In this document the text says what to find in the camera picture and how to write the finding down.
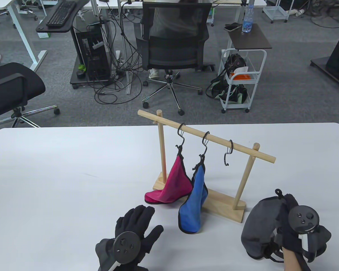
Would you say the person's right hand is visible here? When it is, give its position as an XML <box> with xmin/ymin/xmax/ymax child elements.
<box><xmin>273</xmin><ymin>193</ymin><xmax>303</xmax><ymax>252</ymax></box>

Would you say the person's left hand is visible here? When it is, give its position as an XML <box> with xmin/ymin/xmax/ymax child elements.
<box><xmin>115</xmin><ymin>205</ymin><xmax>164</xmax><ymax>271</ymax></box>

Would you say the black round hand controller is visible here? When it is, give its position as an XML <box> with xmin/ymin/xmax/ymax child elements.
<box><xmin>288</xmin><ymin>205</ymin><xmax>332</xmax><ymax>263</ymax></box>
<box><xmin>95</xmin><ymin>231</ymin><xmax>142</xmax><ymax>271</ymax></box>

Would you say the grey hand towel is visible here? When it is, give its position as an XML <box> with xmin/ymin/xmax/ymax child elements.
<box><xmin>241</xmin><ymin>189</ymin><xmax>288</xmax><ymax>259</ymax></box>

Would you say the pink hand towel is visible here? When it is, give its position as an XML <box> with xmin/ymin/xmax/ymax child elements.
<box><xmin>145</xmin><ymin>147</ymin><xmax>193</xmax><ymax>204</ymax></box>

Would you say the blue hand towel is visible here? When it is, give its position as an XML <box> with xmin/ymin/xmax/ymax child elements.
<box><xmin>178</xmin><ymin>156</ymin><xmax>208</xmax><ymax>234</ymax></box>

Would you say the black metal s-hook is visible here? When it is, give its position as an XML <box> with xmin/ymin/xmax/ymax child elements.
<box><xmin>176</xmin><ymin>123</ymin><xmax>186</xmax><ymax>150</ymax></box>
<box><xmin>199</xmin><ymin>132</ymin><xmax>210</xmax><ymax>158</ymax></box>
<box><xmin>224</xmin><ymin>140</ymin><xmax>233</xmax><ymax>166</ymax></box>

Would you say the person's right forearm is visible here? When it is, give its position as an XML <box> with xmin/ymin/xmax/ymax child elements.
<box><xmin>282</xmin><ymin>246</ymin><xmax>303</xmax><ymax>271</ymax></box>

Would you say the wooden towel rack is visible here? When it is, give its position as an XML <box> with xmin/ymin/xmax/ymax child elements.
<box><xmin>138</xmin><ymin>110</ymin><xmax>276</xmax><ymax>223</ymax></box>

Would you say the black green bag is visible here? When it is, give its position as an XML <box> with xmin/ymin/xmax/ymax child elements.
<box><xmin>206</xmin><ymin>75</ymin><xmax>248</xmax><ymax>103</ymax></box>

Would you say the white rolling cart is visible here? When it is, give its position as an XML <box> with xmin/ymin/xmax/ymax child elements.
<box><xmin>218</xmin><ymin>49</ymin><xmax>267</xmax><ymax>114</ymax></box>

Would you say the black computer tower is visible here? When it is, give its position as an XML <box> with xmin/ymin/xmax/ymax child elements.
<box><xmin>75</xmin><ymin>27</ymin><xmax>111</xmax><ymax>81</ymax></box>
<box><xmin>70</xmin><ymin>20</ymin><xmax>115</xmax><ymax>89</ymax></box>

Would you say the black mesh office chair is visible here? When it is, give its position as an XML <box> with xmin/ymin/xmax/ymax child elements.
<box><xmin>134</xmin><ymin>2</ymin><xmax>210</xmax><ymax>116</ymax></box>

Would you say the black handbag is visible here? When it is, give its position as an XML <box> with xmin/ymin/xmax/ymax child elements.
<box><xmin>225</xmin><ymin>54</ymin><xmax>247</xmax><ymax>78</ymax></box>

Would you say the black padded office chair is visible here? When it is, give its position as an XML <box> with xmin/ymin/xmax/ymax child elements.
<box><xmin>0</xmin><ymin>62</ymin><xmax>60</xmax><ymax>136</ymax></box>

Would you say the dark brown side table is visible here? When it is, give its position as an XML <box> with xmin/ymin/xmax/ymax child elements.
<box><xmin>227</xmin><ymin>23</ymin><xmax>272</xmax><ymax>51</ymax></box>

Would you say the clear water bottle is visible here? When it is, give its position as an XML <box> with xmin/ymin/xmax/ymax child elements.
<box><xmin>242</xmin><ymin>4</ymin><xmax>255</xmax><ymax>33</ymax></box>

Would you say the black curved desk top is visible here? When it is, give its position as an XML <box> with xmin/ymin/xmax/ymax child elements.
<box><xmin>36</xmin><ymin>0</ymin><xmax>91</xmax><ymax>33</ymax></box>

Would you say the white desk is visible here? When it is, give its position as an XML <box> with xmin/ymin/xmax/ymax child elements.
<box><xmin>97</xmin><ymin>0</ymin><xmax>267</xmax><ymax>95</ymax></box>
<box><xmin>0</xmin><ymin>0</ymin><xmax>48</xmax><ymax>72</ymax></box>

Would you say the black keyboard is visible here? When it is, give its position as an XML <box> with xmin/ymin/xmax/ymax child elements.
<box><xmin>46</xmin><ymin>1</ymin><xmax>77</xmax><ymax>28</ymax></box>

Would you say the tangle of black cables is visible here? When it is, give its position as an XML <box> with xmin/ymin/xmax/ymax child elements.
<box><xmin>86</xmin><ymin>0</ymin><xmax>143</xmax><ymax>105</ymax></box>

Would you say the white wire cart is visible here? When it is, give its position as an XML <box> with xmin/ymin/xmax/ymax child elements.
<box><xmin>262</xmin><ymin>0</ymin><xmax>289</xmax><ymax>23</ymax></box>

